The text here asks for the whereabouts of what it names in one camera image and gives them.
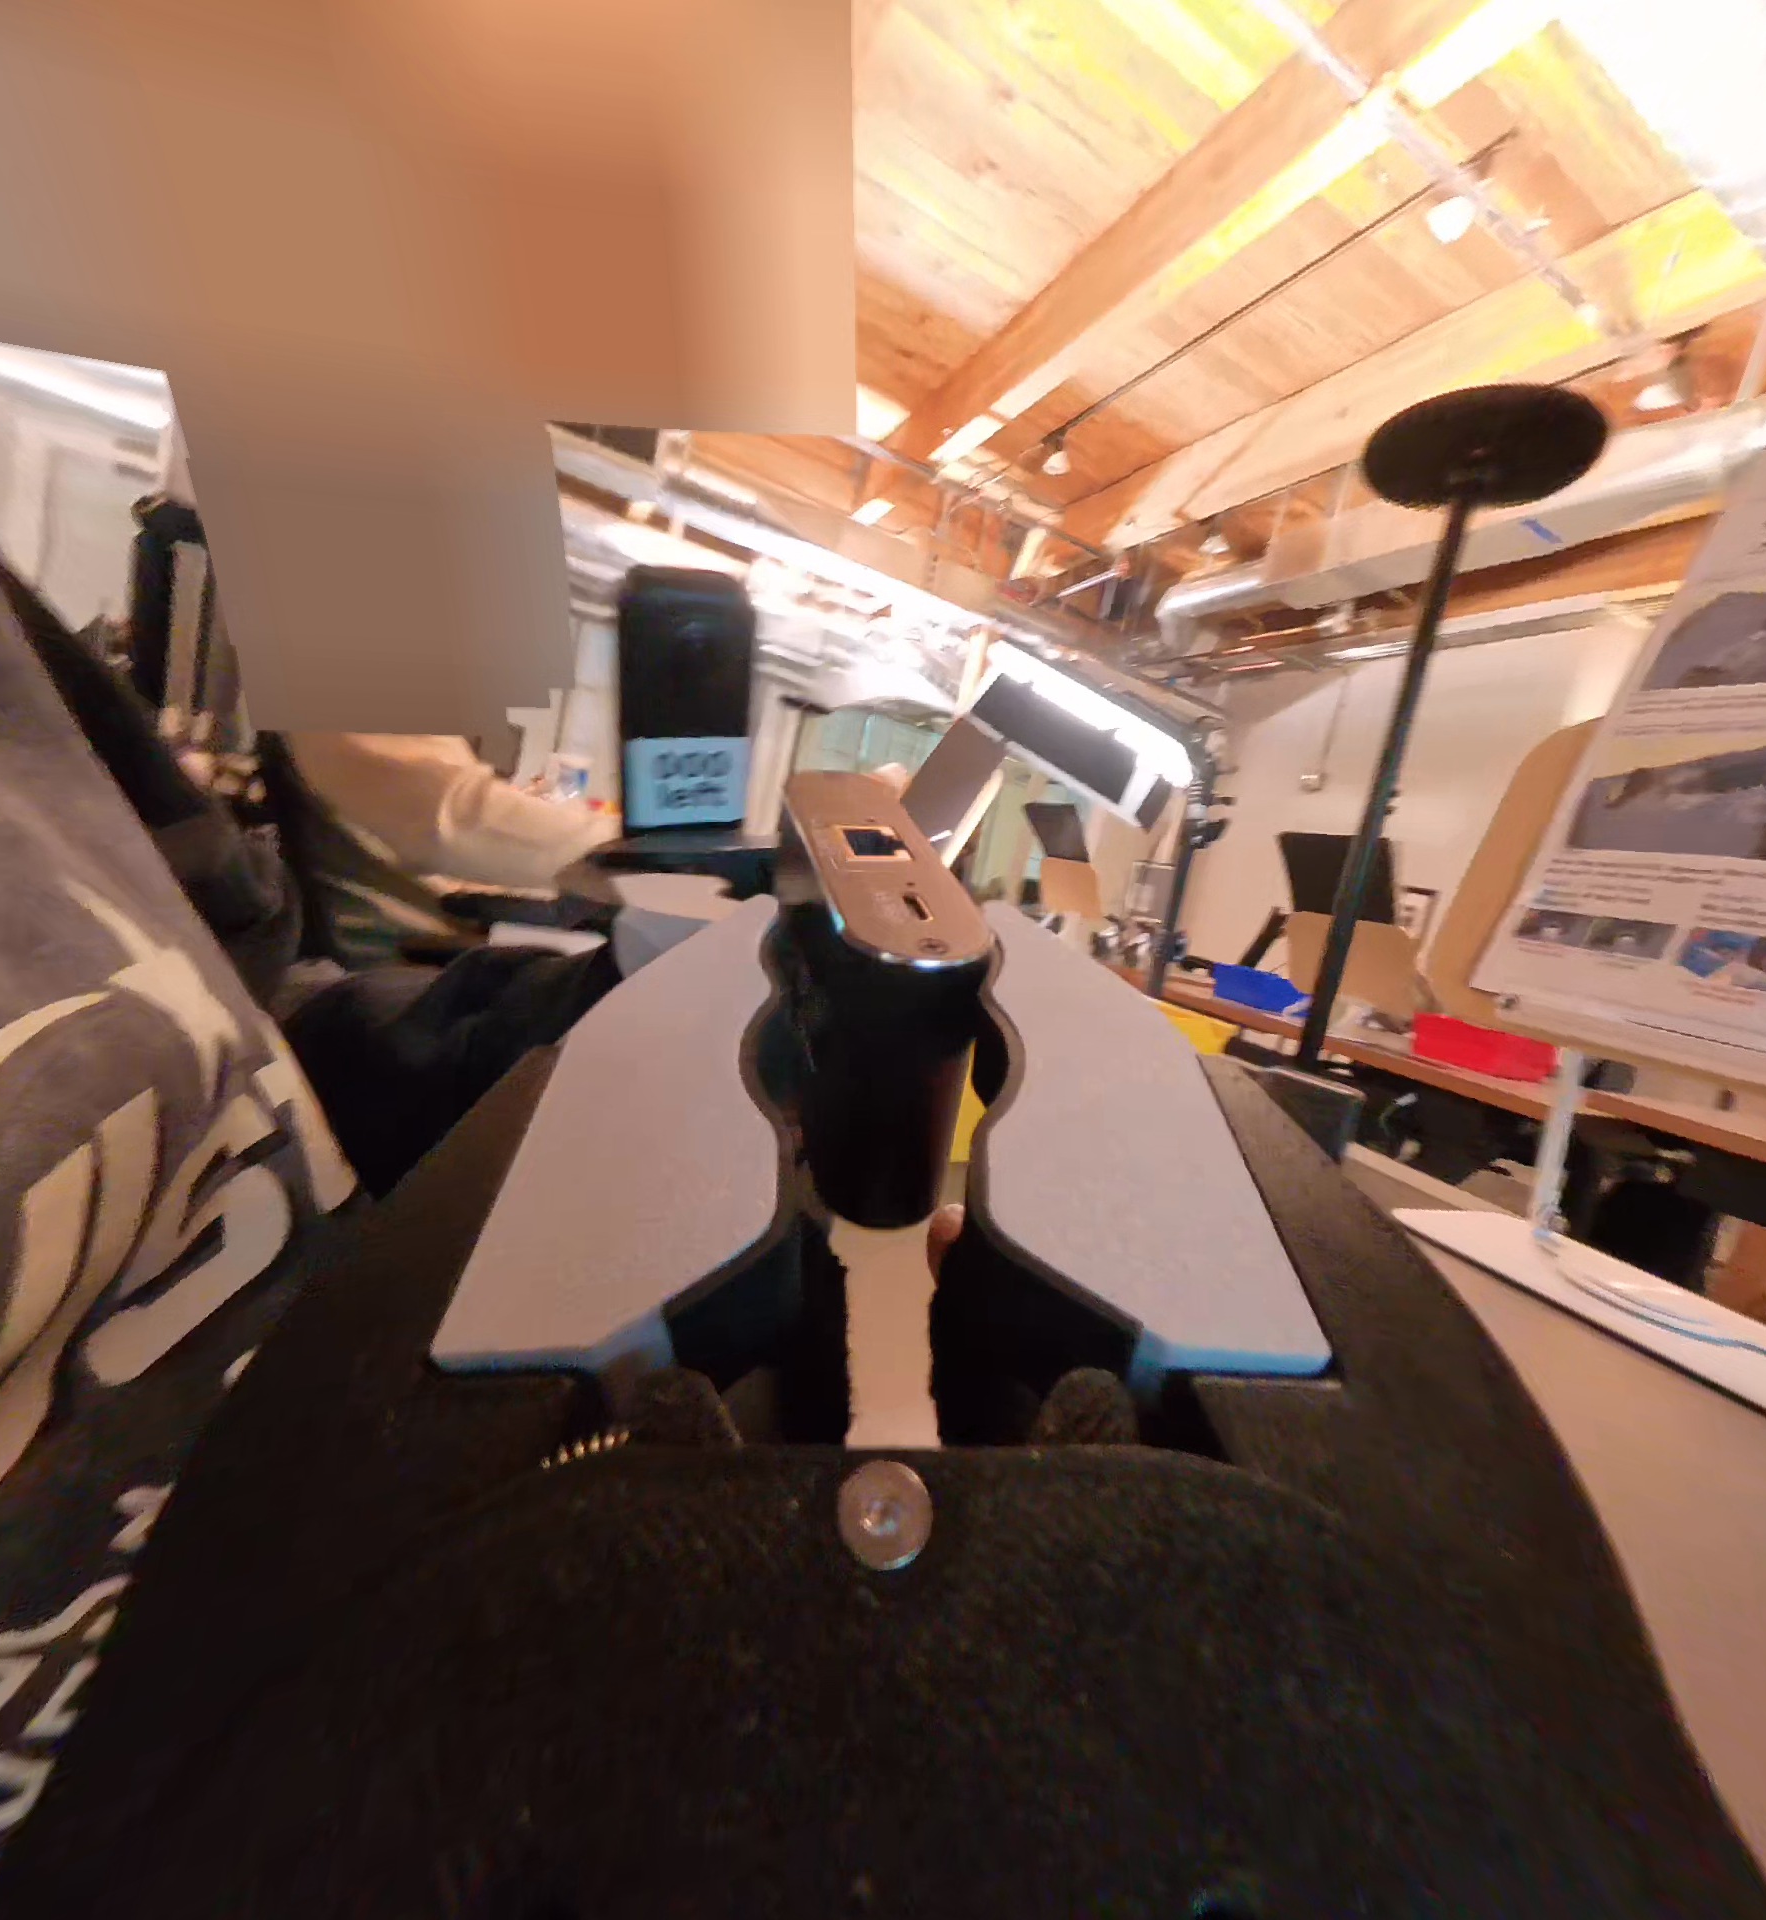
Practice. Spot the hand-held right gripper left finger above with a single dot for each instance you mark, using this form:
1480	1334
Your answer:
628	1170

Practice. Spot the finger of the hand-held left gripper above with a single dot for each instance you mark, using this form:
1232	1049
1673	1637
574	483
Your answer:
667	922

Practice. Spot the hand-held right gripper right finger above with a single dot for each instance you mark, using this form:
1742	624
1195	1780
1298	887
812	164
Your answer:
1153	1184

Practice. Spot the black ethernet splitter box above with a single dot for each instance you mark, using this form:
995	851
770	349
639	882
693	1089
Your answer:
883	1080

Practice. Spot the small blue bin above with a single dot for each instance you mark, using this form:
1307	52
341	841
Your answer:
1259	987

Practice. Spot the dark grey flat panel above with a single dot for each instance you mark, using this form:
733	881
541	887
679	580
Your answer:
958	781

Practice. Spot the cardboard box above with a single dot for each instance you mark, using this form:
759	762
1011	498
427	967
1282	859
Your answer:
1363	968

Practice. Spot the red box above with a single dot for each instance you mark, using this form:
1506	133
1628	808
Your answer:
1482	1046

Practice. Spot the long LED lamp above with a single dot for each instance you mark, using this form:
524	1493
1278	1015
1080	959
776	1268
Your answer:
1079	734

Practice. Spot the white poster stand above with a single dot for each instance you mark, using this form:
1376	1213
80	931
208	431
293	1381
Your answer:
1559	1141

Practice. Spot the long wooden work table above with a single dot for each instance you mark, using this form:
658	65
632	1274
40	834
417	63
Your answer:
1648	1111

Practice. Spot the printed instruction poster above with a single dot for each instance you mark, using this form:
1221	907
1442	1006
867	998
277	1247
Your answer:
1692	781

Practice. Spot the black pole with round disc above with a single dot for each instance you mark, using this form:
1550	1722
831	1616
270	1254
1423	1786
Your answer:
1482	443

